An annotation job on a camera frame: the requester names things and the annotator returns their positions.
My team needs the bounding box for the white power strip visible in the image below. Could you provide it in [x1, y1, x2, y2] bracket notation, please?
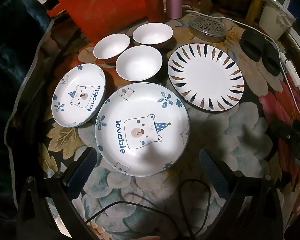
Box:
[280, 52, 300, 87]

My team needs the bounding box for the black slipper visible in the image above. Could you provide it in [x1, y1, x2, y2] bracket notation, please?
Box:
[241, 29, 268, 62]
[261, 42, 282, 77]

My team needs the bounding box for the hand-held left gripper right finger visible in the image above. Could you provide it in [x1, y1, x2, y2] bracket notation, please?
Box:
[199, 148, 284, 240]

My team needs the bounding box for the large bear print plate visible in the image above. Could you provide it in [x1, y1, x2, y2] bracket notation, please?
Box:
[95, 82, 190, 177]

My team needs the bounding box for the dark teal cloth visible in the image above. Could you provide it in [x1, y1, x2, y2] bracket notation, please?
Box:
[0, 0, 55, 240]

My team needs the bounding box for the white bucket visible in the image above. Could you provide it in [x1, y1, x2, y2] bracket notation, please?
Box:
[259, 0, 296, 40]

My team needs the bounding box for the red cup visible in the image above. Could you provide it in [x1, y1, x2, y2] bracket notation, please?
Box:
[142, 0, 165, 23]

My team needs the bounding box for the striped rim white plate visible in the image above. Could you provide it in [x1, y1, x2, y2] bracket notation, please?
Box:
[167, 43, 245, 112]

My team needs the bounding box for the white power cable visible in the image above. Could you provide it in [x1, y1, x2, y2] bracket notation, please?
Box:
[180, 10, 300, 135]

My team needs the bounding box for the small bear print plate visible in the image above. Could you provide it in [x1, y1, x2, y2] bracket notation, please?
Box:
[51, 63, 106, 128]

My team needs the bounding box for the wooden chair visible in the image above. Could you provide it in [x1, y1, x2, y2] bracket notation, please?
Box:
[190, 0, 267, 24]

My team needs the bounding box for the round perforated metal tin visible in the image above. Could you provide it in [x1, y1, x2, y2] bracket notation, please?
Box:
[189, 15, 227, 42]

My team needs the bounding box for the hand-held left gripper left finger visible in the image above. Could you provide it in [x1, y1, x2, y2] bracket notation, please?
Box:
[16, 147, 100, 240]

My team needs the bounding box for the white bowl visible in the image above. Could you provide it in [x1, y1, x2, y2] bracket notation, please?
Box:
[132, 22, 174, 52]
[115, 45, 163, 82]
[93, 34, 130, 63]

